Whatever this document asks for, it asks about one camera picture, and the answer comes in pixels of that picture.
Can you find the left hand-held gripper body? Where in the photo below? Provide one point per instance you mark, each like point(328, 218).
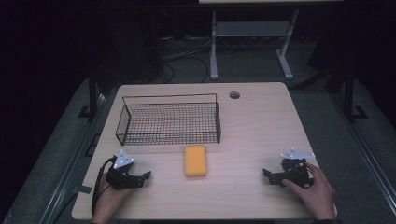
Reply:
point(120, 179)

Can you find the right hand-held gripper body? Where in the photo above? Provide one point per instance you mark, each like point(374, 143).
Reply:
point(295, 171)

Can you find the yellow sponge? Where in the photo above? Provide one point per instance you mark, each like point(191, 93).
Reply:
point(195, 160)

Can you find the person's left hand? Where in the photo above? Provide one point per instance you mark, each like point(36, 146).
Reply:
point(107, 200)

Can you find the person's right hand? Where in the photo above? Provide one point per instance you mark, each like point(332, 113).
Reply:
point(319, 196)

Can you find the dark tape strip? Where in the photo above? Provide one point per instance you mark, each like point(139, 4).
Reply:
point(85, 189)

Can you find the grey table grommet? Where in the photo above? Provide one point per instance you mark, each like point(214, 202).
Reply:
point(234, 95)

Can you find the grey metal stand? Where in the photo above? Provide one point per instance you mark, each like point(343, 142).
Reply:
point(249, 28)

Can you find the aluminium floor rail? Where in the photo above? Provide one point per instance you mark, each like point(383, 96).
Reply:
point(70, 168)
point(367, 155)

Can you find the black stand post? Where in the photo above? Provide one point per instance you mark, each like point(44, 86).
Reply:
point(349, 93)
point(92, 93)

